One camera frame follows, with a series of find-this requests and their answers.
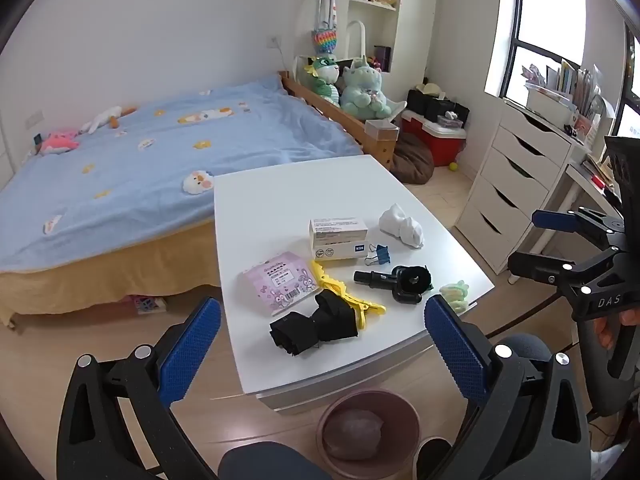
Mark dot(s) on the pink cartoon packet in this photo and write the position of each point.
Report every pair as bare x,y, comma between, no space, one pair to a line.
280,282

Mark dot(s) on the dark purple book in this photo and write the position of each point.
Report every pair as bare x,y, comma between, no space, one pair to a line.
382,56

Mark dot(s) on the beige hat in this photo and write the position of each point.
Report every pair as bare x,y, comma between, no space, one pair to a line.
432,90

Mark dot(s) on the white sock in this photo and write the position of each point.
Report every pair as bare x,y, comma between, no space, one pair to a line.
400,225

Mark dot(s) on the bed with blue sheet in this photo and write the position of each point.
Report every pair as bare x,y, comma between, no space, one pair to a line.
150,160

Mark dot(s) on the pink fish plush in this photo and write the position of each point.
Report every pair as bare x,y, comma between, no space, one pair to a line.
59,142

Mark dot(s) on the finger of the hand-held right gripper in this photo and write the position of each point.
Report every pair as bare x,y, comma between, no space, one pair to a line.
552,220
535,267

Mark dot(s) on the teal dinosaur plush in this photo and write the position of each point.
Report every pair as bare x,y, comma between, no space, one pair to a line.
362,90

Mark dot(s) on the wooden bed frame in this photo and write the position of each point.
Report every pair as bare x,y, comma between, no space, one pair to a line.
345,120

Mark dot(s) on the white desk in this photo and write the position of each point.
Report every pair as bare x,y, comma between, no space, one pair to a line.
575,175

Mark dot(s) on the yellow bed skirt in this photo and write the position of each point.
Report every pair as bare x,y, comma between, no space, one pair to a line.
100,280

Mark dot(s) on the black paper bag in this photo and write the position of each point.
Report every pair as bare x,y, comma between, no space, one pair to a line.
345,63

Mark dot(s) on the person's left leg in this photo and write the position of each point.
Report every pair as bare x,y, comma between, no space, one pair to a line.
270,462

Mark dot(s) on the pink waste bin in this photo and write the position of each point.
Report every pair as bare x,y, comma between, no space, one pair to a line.
397,412

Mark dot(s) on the row of books and papers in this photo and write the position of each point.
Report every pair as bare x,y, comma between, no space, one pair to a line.
565,85

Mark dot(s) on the blue binder clip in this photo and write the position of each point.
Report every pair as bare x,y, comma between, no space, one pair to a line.
380,251

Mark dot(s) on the window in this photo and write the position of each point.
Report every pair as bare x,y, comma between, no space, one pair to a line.
545,10

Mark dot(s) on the person's right hand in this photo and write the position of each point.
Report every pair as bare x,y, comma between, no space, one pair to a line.
606,336

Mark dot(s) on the white drawer unit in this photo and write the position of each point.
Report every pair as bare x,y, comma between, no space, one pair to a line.
505,180

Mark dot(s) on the clear corner guard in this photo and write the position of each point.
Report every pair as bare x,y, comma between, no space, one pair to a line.
381,130

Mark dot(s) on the white medicine box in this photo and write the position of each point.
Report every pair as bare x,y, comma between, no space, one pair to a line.
337,230
345,252

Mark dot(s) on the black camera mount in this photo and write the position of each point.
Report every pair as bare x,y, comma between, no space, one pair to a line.
410,282

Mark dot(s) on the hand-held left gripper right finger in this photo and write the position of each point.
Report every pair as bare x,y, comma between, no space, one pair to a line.
452,345

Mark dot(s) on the red cooler box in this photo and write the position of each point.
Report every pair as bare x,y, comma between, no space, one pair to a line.
442,147

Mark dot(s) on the colourful box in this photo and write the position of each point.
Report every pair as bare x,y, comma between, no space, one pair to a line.
145,305

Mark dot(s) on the yellow plastic clip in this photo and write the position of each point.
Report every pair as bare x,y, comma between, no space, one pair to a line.
345,292

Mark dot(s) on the white goose plush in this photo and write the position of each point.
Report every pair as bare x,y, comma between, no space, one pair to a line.
102,120

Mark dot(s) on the black bags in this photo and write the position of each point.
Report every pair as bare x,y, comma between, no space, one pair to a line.
430,105

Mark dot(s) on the white tube frame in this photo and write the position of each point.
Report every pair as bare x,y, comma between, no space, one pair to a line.
357,23

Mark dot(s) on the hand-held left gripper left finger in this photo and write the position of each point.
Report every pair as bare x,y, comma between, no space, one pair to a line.
192,347

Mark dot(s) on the clear plastic bag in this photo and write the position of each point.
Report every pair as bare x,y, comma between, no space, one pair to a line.
352,432

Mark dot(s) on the white wall shelf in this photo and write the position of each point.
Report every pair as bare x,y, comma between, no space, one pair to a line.
372,6

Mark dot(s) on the black socks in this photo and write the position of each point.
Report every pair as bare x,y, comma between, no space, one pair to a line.
330,317

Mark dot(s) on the green dragon plush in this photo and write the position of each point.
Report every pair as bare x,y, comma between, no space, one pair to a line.
324,77

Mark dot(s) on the brown beanbag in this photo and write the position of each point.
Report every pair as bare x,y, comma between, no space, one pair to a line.
412,160

